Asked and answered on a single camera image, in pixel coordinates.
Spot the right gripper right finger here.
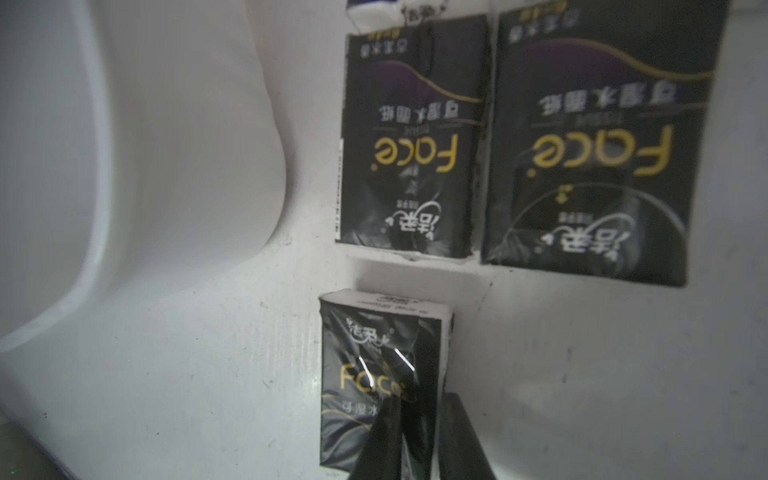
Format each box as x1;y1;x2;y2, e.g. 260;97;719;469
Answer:
438;392;496;480

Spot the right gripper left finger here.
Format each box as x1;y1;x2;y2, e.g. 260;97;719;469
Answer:
349;396;402;480

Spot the black tissue pack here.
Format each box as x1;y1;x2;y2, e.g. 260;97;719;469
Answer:
345;0;450;33
335;15;490;259
480;1;730;287
319;289;455;479

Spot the white plastic storage box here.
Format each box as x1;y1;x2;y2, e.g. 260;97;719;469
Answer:
1;1;287;352

